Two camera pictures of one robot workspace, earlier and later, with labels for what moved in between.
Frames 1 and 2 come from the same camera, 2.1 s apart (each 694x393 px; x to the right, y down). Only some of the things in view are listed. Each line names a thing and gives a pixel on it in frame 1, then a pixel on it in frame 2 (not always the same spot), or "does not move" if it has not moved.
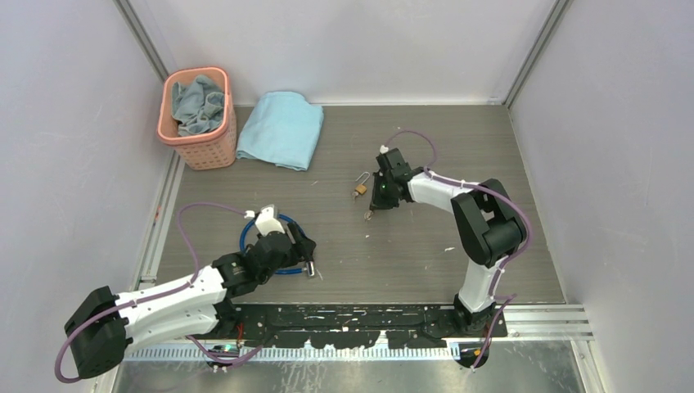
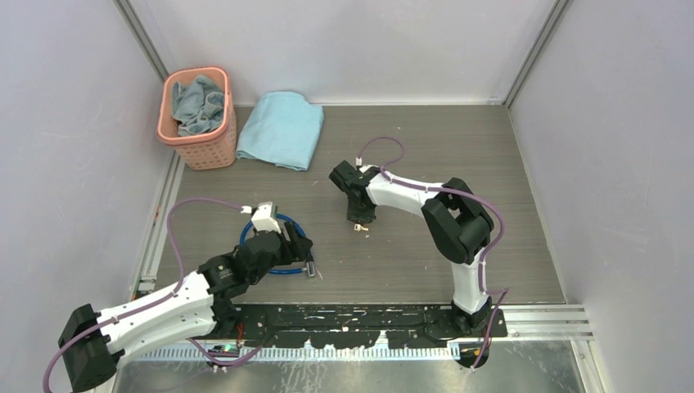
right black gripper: (377, 202) → (354, 216)
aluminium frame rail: (545, 322) does not move
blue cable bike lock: (309, 268) does not move
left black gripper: (304, 246) does not move
